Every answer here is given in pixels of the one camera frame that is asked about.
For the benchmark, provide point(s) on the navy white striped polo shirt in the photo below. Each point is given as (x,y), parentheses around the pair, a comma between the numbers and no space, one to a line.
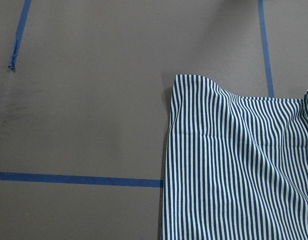
(236,167)

